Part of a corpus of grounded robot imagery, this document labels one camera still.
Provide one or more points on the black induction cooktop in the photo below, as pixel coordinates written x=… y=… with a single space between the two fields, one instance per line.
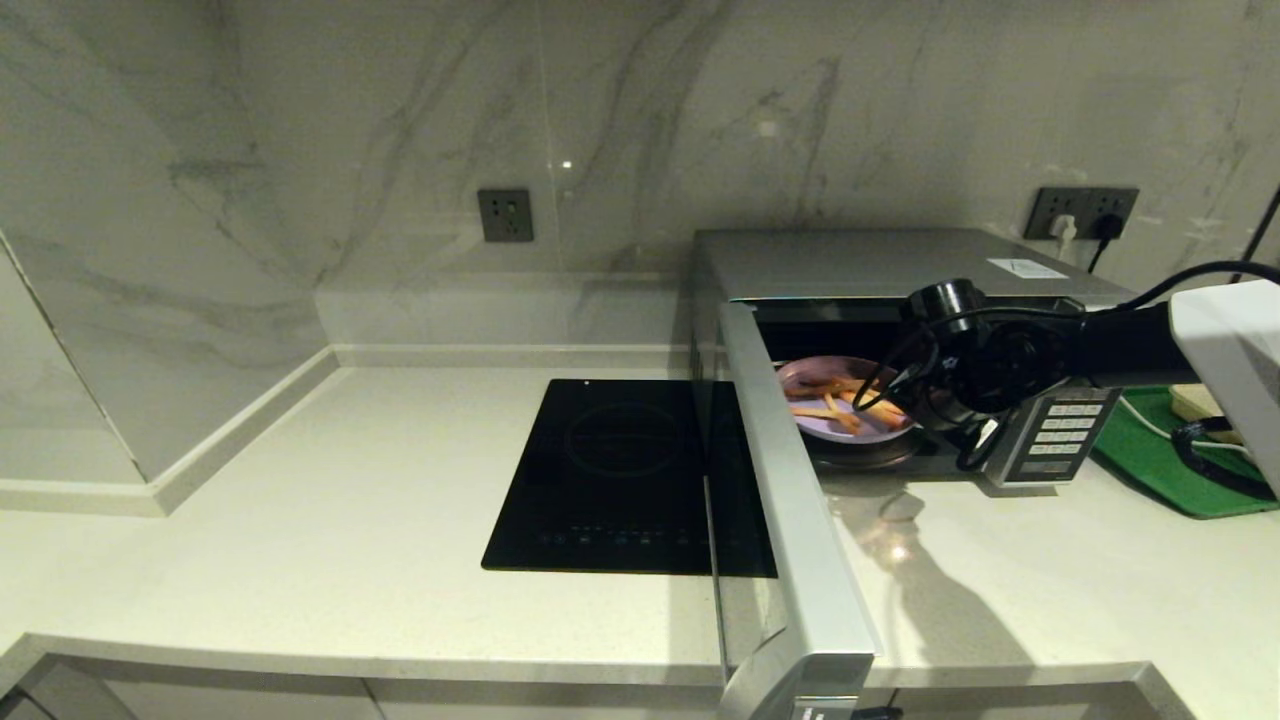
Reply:
x=600 y=480

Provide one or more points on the dark glass microwave door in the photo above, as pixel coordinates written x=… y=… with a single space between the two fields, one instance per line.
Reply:
x=800 y=540

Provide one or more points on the grey single wall socket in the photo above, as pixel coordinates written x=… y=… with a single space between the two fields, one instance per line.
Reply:
x=505 y=215

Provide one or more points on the green plastic tray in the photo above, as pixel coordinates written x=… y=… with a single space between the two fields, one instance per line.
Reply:
x=1150 y=470

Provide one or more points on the white paper label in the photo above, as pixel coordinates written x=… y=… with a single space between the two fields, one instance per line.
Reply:
x=1026 y=268

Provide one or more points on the grey side cabinet door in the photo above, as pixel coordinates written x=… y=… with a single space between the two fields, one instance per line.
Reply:
x=15 y=712

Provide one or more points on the white power plug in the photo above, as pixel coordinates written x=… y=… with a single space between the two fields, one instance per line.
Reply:
x=1063 y=229

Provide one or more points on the beige plastic box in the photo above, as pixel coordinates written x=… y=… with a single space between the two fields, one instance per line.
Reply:
x=1192 y=402

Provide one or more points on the black power plug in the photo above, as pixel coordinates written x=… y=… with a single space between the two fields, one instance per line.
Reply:
x=1108 y=226

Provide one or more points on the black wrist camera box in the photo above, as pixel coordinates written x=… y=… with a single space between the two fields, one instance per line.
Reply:
x=945 y=300

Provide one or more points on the yellow french fry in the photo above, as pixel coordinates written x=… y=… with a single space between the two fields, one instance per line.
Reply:
x=831 y=402
x=835 y=384
x=882 y=411
x=825 y=414
x=805 y=396

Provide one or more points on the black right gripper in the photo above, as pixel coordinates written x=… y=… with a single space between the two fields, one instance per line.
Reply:
x=1000 y=375

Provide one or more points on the grey angled cabinet panel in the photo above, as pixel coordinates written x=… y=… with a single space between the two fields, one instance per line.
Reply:
x=70 y=700

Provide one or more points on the purple plastic plate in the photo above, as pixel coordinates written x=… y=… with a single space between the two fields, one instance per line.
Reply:
x=815 y=428

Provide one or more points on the dark round plate base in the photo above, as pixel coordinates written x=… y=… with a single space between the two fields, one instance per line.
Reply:
x=870 y=452

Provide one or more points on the silver Panasonic microwave oven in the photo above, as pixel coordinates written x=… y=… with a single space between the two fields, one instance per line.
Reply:
x=850 y=260

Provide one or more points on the grey double wall socket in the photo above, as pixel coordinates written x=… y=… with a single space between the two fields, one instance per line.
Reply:
x=1085 y=200

